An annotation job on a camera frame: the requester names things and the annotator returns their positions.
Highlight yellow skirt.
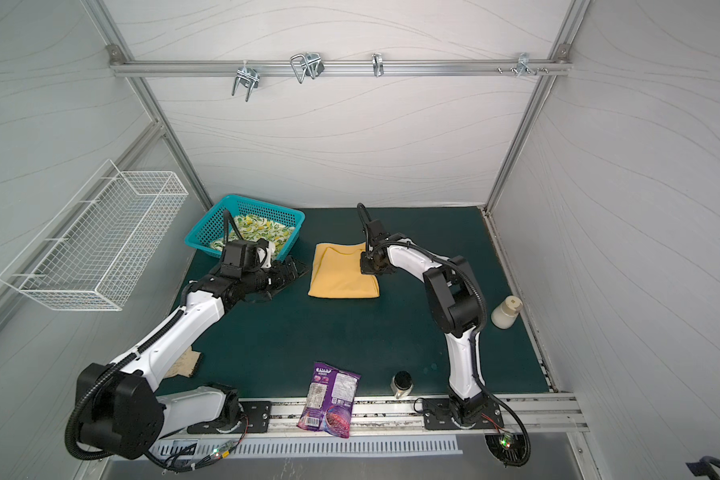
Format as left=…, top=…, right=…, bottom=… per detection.
left=308, top=243, right=380, bottom=299

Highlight green floral skirt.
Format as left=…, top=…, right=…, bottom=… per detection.
left=229, top=214, right=295, bottom=256

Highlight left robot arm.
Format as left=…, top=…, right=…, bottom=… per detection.
left=64, top=212, right=307, bottom=461

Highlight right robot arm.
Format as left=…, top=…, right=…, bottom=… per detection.
left=357, top=203, right=532, bottom=468

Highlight green table mat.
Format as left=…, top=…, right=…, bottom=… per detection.
left=131, top=206, right=550, bottom=401

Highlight teal plastic basket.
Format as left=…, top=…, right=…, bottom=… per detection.
left=184, top=195, right=305, bottom=260

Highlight small black-lidded jar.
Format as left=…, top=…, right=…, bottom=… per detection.
left=391, top=371, right=413, bottom=399

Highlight beige work glove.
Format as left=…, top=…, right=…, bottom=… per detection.
left=165, top=347, right=203, bottom=378

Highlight small white bottle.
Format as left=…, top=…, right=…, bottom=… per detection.
left=491, top=295, right=523, bottom=330

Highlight purple snack bag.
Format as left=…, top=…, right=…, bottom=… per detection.
left=297, top=362, right=361, bottom=439

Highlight metal u-bolt clamp left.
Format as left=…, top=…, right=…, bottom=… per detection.
left=231, top=64, right=260, bottom=102

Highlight metal u-bolt clamp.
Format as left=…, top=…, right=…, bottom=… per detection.
left=289, top=52, right=325, bottom=84
left=231, top=64, right=260, bottom=102

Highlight metal clamp right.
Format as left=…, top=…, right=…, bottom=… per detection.
left=371, top=53, right=384, bottom=78

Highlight aluminium cross bar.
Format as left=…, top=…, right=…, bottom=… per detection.
left=110, top=57, right=573, bottom=78

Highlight metal u-bolt clamp middle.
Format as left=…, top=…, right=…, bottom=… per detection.
left=289, top=52, right=325, bottom=84

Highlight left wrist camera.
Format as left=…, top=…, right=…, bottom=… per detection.
left=256, top=238, right=276, bottom=270

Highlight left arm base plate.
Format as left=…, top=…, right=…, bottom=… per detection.
left=186, top=400, right=272, bottom=435

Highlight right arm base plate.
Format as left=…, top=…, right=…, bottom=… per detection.
left=413, top=397, right=505, bottom=431

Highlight white wire basket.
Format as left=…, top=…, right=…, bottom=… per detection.
left=0, top=160, right=188, bottom=312

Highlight metal corner bracket bolts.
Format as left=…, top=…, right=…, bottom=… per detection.
left=496, top=53, right=548, bottom=78

